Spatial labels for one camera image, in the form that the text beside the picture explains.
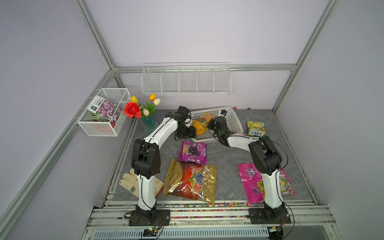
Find pink fruit candy bag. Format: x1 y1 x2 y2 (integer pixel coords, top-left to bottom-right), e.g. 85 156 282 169
238 164 265 204

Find white plastic perforated basket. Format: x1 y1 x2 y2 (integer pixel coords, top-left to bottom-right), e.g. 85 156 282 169
191 107 244 143

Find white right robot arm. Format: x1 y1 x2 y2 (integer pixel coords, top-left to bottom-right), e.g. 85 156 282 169
208 116 286 212

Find white wire wall shelf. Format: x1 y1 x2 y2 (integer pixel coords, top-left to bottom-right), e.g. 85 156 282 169
141 64 232 95

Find purple flower seed packet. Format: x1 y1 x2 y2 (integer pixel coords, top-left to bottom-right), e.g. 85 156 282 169
87 96 122 124

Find green circuit board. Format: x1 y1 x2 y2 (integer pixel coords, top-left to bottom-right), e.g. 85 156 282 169
141 228 159 238

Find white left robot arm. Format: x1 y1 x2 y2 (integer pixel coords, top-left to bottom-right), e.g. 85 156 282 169
131 106 197 213

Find purple grape candy bag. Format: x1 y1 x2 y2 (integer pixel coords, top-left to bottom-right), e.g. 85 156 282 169
178 141 207 165

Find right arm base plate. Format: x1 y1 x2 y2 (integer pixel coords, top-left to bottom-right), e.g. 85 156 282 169
248 208 292 225

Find tulips in teal vase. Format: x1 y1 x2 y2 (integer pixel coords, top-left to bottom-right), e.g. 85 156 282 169
130 94 161 134

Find large gold red candy bag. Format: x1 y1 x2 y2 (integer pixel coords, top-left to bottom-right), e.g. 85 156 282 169
163 159 217 204

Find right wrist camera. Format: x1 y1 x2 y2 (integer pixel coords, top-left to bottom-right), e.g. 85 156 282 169
219 110 228 117

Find yellow mango candy bag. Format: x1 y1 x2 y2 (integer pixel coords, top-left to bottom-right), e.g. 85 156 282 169
192 113 213 136

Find green Fox's candy bag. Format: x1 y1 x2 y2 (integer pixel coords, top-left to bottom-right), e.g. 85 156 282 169
247 121 266 138

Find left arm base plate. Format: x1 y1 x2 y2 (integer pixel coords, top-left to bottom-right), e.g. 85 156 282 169
128 208 171 227

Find red artificial rose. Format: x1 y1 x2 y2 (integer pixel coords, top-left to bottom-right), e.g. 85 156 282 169
123 102 142 119

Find clear mixed candy bag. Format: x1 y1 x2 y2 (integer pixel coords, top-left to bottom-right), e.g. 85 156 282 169
279 170 296 195

